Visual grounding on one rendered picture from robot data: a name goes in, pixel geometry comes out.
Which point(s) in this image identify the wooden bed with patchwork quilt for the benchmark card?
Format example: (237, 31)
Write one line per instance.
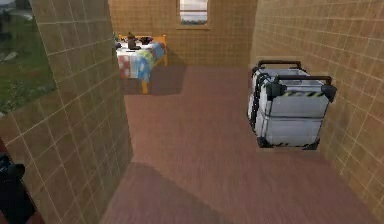
(140, 61)

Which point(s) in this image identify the black object at doorway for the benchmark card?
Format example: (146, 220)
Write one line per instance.
(11, 193)

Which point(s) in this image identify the dark object on bed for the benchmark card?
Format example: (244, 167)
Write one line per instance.
(145, 40)

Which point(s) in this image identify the window with wooden frame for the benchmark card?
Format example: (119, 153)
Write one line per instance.
(193, 12)

